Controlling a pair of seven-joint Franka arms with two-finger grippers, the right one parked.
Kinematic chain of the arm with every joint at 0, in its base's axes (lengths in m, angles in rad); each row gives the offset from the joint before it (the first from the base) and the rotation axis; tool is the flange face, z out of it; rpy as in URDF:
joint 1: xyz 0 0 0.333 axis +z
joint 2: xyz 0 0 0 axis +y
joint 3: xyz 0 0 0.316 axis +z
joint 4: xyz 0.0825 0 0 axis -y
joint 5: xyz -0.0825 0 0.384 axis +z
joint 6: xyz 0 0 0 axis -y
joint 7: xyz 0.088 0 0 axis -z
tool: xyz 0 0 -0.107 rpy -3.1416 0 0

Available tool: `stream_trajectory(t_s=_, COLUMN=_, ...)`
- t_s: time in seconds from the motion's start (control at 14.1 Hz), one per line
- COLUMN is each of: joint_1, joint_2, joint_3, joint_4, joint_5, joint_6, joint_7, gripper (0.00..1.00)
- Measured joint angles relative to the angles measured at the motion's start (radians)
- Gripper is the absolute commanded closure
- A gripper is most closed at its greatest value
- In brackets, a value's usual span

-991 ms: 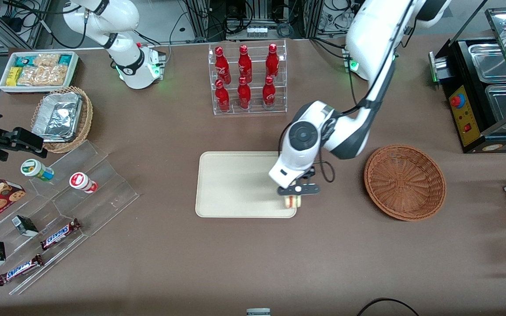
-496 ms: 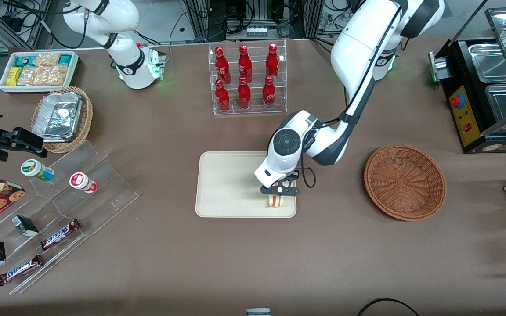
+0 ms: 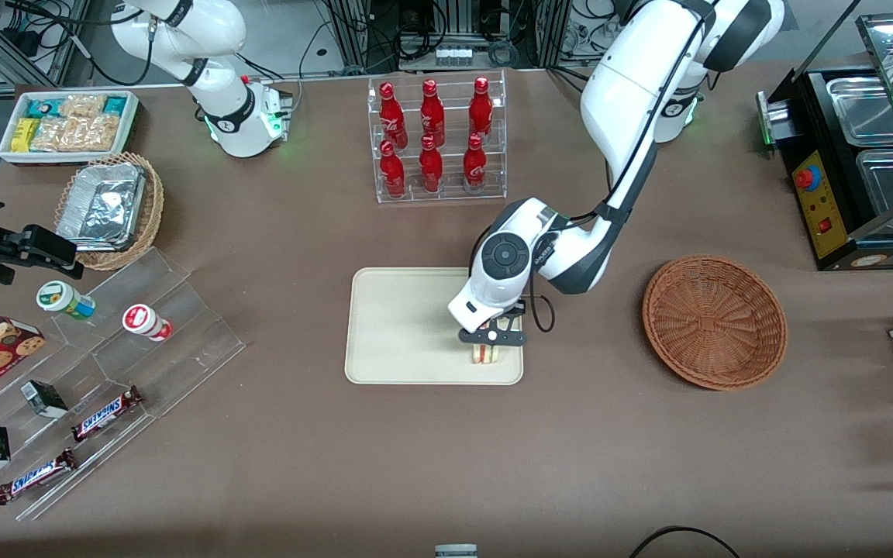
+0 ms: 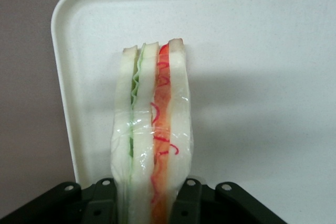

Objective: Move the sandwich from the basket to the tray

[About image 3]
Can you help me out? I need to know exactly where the clear acrylic stepped display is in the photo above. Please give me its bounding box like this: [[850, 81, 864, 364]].
[[0, 247, 247, 522]]

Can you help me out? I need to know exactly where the aluminium foil tray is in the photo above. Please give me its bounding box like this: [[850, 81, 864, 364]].
[[56, 162, 147, 251]]

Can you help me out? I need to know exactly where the snickers bar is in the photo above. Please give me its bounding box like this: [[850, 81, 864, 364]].
[[0, 449, 78, 506], [71, 385, 143, 443]]

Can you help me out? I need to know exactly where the tan wicker basket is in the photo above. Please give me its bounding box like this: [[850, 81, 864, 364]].
[[54, 152, 165, 271]]

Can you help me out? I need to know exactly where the small black box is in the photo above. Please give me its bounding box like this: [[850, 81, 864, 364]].
[[20, 379, 69, 420]]

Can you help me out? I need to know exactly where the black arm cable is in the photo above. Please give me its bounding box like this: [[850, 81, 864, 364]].
[[522, 15, 716, 335]]

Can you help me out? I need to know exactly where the clear cracker bag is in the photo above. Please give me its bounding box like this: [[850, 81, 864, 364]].
[[59, 93, 107, 120], [29, 116, 80, 153], [74, 114, 121, 153]]

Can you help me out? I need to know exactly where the brown round wicker basket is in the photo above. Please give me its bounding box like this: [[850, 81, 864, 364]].
[[642, 255, 789, 391]]

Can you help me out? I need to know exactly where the black food warmer appliance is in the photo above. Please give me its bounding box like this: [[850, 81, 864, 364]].
[[755, 12, 893, 272]]

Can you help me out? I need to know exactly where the green lid yogurt cup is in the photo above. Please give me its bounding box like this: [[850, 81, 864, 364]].
[[36, 280, 97, 322]]

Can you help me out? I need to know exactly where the clear acrylic bottle rack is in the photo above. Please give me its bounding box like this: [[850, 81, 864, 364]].
[[367, 69, 508, 205]]

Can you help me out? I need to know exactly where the white snack bin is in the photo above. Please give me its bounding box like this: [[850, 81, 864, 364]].
[[0, 90, 140, 166]]

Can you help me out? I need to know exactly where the red cola bottle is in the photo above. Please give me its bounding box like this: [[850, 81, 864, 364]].
[[462, 134, 488, 195], [468, 76, 494, 139], [418, 136, 445, 194], [419, 79, 447, 146], [378, 82, 408, 150], [378, 140, 407, 199]]

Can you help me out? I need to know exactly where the yellow snack packet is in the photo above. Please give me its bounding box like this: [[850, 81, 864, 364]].
[[10, 117, 40, 153]]

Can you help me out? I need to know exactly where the black floor cable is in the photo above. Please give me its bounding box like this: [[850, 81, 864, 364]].
[[629, 525, 742, 558]]

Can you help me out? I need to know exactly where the beige plastic serving tray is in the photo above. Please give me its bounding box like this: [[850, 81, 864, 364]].
[[344, 267, 525, 386]]

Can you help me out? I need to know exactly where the aluminium frame post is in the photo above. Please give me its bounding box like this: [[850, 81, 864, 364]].
[[535, 0, 573, 68], [340, 0, 375, 72]]

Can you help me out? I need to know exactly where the red lid yogurt cup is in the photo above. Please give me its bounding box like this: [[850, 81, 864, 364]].
[[122, 304, 174, 343]]

